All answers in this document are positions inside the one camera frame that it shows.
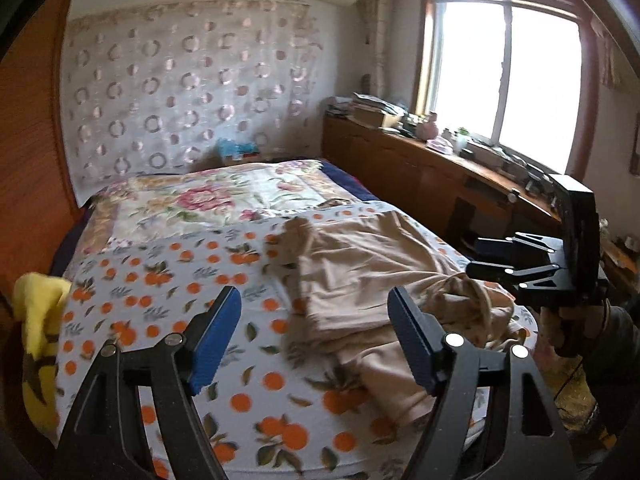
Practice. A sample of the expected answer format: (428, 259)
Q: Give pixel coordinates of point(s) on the blue tissue pack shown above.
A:
(235, 149)

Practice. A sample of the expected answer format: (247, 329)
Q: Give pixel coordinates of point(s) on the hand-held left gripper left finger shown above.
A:
(217, 340)

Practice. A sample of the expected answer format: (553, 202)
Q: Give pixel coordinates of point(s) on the wooden wardrobe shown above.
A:
(35, 160)

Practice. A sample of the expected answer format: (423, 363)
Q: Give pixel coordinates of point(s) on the circle pattern wall curtain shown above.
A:
(200, 85)

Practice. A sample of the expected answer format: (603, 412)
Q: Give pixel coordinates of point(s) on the floral quilt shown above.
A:
(200, 200)

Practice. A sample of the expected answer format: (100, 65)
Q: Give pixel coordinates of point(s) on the stack of books and papers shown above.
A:
(370, 107)

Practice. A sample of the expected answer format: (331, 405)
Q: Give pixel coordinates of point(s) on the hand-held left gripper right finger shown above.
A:
(407, 327)

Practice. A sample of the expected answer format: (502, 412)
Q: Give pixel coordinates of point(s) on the dark blue bed sheet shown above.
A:
(350, 180)

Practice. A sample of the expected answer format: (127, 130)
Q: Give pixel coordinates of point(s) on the long wooden cabinet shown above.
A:
(400, 170)

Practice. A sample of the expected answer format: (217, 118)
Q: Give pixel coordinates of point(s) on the person's right forearm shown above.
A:
(617, 355)

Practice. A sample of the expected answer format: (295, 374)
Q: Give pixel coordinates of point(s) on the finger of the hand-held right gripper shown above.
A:
(487, 272)
(492, 249)

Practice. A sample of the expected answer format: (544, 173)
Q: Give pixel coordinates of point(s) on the person's right hand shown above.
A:
(565, 330)

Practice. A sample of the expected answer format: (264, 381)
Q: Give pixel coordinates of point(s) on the pink figurine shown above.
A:
(428, 127)

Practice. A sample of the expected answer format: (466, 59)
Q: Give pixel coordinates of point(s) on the beige printed t-shirt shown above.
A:
(370, 265)

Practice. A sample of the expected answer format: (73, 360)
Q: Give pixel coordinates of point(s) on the white wall pipe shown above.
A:
(382, 30)

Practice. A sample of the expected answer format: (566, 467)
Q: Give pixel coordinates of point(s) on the yellow plush toy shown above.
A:
(37, 340)

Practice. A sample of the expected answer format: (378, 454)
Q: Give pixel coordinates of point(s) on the windowsill clutter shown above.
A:
(495, 157)

